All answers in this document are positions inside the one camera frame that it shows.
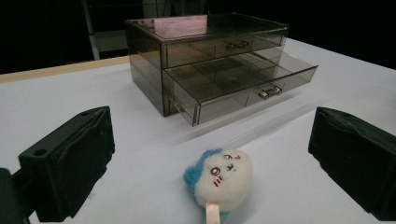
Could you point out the smoky transparent acrylic drawer cabinet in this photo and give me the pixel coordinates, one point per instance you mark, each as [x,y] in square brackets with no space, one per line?
[162,53]

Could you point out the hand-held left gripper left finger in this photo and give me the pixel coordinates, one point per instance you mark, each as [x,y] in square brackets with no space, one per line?
[72,161]

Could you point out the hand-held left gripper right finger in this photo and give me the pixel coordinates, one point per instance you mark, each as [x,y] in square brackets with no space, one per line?
[358,161]

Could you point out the white metal stand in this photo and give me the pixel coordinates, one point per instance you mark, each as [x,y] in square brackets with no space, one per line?
[102,37]

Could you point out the white and blue plush toy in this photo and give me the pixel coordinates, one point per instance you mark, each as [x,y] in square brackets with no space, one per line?
[222,180]

